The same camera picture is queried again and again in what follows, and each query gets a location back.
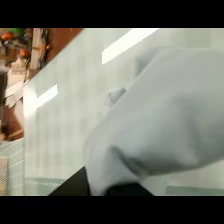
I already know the pale blue shirt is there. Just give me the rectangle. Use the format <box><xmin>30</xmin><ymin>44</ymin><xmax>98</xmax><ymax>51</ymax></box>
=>
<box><xmin>83</xmin><ymin>46</ymin><xmax>224</xmax><ymax>197</ymax></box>

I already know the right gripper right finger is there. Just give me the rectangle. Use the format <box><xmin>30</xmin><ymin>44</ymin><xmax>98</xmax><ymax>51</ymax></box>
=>
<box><xmin>105</xmin><ymin>182</ymin><xmax>154</xmax><ymax>197</ymax></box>

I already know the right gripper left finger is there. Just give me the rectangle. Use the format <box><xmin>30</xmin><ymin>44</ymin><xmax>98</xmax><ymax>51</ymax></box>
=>
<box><xmin>48</xmin><ymin>166</ymin><xmax>92</xmax><ymax>197</ymax></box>

